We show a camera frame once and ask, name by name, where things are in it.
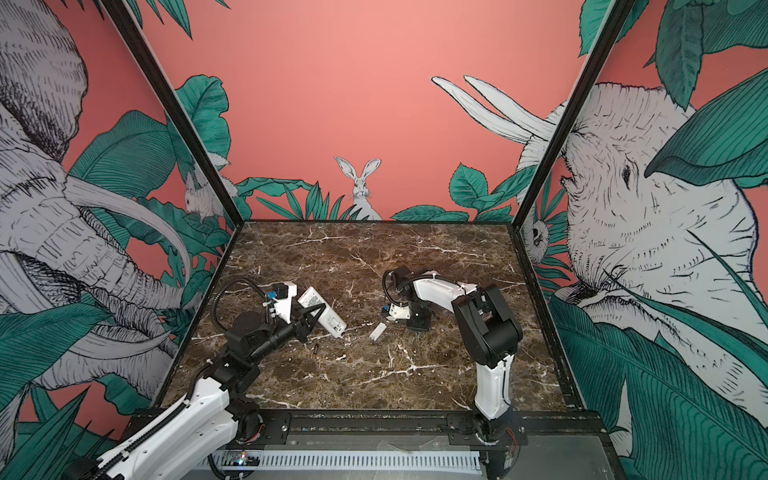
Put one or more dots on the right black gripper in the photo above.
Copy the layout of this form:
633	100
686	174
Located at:
419	325

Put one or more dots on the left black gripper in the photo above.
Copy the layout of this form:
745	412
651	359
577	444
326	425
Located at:
302	328

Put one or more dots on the white remote control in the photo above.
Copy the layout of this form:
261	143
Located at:
327	317

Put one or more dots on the white battery cover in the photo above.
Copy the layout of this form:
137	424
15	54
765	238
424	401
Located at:
376	334

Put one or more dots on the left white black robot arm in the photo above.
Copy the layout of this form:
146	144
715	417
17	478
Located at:
212	413

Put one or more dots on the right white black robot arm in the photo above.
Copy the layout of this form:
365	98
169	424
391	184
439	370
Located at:
488	328

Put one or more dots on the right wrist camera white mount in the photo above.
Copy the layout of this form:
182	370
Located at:
396	312

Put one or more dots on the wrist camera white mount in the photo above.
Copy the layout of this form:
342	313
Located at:
279	299
396	312

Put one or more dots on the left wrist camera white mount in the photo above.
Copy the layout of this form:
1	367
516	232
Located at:
279	299

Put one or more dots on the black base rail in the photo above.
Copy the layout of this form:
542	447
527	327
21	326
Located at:
460	427

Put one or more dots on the white vented cable duct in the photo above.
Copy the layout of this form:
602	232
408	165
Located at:
465	462

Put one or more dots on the right black frame post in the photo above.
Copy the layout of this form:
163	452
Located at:
611	26

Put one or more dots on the black frame post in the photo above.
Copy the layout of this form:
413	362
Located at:
121	16
611	26

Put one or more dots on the left black frame post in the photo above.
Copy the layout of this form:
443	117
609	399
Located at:
121	16

